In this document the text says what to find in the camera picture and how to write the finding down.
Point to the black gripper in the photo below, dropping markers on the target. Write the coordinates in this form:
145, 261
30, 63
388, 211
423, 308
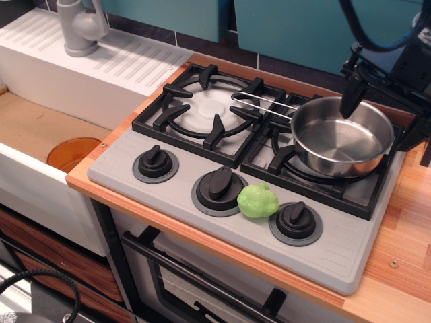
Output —
401, 72

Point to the stainless steel pan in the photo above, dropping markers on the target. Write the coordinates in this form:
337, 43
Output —
325, 141

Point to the green toy cauliflower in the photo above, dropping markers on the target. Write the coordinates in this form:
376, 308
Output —
257, 201

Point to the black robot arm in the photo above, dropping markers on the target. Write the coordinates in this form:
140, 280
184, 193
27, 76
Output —
386, 24

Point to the black right stove knob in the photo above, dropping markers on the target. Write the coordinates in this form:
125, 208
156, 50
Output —
296, 224

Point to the black stove knob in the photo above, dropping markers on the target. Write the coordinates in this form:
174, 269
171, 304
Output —
215, 193
296, 224
155, 166

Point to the grey toy stove top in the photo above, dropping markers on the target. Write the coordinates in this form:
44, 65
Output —
336, 260

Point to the black middle stove knob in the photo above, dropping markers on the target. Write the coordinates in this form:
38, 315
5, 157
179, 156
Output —
215, 193

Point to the black left stove knob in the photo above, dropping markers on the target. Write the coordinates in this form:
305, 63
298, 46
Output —
155, 166

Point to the black right burner grate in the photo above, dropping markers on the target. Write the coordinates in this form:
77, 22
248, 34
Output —
273, 159

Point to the black burner grate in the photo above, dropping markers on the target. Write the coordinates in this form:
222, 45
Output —
207, 116
273, 159

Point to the black left burner grate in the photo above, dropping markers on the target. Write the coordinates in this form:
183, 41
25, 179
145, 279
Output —
207, 116

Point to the oven door with window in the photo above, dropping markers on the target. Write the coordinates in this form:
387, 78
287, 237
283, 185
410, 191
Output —
251, 288

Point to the grey toy faucet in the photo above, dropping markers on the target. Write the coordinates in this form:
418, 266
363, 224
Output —
81, 30

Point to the wooden drawer fronts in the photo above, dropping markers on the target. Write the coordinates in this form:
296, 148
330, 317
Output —
32, 246

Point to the black oven door handle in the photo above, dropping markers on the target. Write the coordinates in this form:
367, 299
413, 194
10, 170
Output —
157, 260

